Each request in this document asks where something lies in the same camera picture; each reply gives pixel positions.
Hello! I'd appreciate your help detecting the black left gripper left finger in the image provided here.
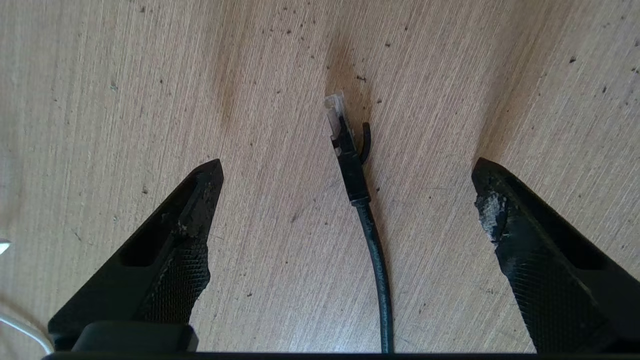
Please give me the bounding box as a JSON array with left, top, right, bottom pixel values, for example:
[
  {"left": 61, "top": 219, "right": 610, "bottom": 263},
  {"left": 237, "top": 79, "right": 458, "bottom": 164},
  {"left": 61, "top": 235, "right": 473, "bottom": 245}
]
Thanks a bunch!
[{"left": 48, "top": 159, "right": 224, "bottom": 351}]

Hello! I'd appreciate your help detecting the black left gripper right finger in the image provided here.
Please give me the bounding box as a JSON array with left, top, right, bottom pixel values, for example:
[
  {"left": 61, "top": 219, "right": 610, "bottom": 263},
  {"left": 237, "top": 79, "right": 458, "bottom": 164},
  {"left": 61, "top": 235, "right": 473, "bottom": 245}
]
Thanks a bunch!
[{"left": 471, "top": 157, "right": 640, "bottom": 353}]

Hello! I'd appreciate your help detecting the black ethernet cable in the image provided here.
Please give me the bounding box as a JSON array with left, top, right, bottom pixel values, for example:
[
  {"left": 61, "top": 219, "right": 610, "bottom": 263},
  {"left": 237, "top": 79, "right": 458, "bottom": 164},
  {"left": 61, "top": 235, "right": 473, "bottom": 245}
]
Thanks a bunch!
[{"left": 323, "top": 91, "right": 396, "bottom": 353}]

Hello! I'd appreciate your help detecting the white power adapter with cord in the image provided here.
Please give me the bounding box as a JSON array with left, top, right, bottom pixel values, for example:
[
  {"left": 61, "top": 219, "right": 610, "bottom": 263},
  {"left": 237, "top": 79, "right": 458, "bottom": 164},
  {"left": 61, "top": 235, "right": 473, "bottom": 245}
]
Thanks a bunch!
[{"left": 0, "top": 311, "right": 55, "bottom": 355}]

